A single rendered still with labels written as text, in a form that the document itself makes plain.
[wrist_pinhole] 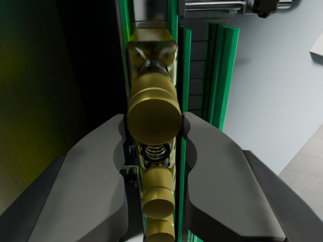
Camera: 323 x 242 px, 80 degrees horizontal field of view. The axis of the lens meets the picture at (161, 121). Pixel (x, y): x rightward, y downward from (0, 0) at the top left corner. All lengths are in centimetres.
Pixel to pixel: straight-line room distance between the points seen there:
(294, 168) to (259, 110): 163
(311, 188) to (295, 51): 210
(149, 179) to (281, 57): 53
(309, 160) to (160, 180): 212
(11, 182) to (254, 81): 59
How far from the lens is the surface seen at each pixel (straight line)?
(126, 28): 32
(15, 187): 22
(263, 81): 66
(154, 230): 25
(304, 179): 247
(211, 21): 42
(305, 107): 78
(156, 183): 21
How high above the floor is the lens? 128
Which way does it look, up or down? 59 degrees down
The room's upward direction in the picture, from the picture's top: 175 degrees clockwise
